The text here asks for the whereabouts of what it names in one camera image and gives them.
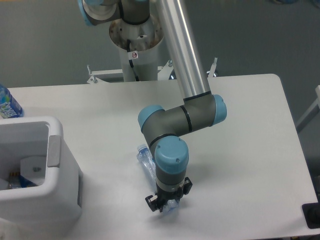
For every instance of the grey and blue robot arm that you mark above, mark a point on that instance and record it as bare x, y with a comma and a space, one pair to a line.
163, 129

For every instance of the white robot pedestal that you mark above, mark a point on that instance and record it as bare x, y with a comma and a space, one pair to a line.
137, 47

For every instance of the white plastic trash can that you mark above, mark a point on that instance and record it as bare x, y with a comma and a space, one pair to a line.
59, 197

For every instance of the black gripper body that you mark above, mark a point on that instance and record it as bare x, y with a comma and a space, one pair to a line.
164, 196

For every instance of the blue labelled bottle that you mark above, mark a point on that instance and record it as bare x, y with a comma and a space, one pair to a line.
9, 106

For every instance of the black clamp at table edge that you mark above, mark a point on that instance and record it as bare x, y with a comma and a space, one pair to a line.
311, 213

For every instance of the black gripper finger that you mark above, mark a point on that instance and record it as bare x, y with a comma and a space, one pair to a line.
155, 203
184, 189

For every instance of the blue snack packet in bin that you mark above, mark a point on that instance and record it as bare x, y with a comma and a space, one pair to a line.
17, 181

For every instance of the white metal frame right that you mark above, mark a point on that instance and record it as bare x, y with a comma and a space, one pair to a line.
310, 113

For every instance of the clear plastic water bottle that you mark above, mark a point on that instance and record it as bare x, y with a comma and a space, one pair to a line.
145, 159

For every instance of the white plastic wrapper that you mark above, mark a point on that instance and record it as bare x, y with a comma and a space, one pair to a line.
33, 168

